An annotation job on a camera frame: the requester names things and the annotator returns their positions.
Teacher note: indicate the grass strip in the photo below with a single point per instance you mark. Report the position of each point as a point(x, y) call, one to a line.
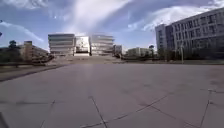
point(20, 70)

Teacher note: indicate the pole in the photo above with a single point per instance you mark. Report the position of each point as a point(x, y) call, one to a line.
point(182, 55)

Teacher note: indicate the small pale building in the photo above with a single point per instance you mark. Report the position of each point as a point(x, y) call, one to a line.
point(138, 51)

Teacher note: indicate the row of trees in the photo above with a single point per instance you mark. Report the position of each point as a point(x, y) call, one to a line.
point(166, 54)

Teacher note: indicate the white banded building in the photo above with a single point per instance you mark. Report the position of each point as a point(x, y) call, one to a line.
point(61, 44)

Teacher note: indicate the brown building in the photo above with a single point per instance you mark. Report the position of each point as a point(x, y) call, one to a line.
point(31, 51)

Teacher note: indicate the grey paved plaza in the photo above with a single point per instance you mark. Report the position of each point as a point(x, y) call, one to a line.
point(113, 86)

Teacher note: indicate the large grey windowed building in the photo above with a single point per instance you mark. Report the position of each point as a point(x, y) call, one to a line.
point(196, 33)

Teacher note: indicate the tree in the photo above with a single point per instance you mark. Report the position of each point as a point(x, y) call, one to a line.
point(13, 50)

